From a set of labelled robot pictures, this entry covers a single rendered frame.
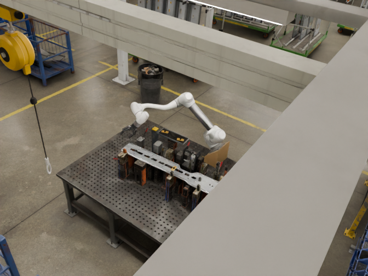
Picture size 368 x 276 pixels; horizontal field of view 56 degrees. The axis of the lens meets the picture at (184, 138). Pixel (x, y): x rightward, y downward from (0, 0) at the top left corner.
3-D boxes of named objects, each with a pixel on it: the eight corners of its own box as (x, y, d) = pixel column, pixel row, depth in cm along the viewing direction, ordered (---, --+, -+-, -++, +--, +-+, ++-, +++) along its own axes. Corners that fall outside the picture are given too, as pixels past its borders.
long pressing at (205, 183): (118, 151, 418) (118, 150, 417) (130, 142, 434) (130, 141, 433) (221, 200, 367) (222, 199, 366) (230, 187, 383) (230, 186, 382)
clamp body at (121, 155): (116, 178, 423) (115, 155, 401) (124, 171, 434) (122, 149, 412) (123, 182, 419) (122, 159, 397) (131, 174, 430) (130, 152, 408)
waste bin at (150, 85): (131, 102, 693) (131, 69, 649) (149, 92, 729) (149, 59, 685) (151, 111, 672) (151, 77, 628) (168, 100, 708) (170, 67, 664)
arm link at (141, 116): (143, 125, 424) (138, 117, 428) (151, 116, 418) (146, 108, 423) (138, 124, 414) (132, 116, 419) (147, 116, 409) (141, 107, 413)
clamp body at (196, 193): (187, 214, 386) (190, 193, 365) (193, 207, 394) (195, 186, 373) (194, 218, 382) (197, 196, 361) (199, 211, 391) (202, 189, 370)
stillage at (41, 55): (8, 69, 767) (-4, 26, 710) (38, 57, 822) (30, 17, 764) (45, 86, 719) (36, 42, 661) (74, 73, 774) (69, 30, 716)
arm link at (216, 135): (222, 138, 445) (230, 136, 425) (214, 146, 440) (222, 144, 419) (183, 91, 435) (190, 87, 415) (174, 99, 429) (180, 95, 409)
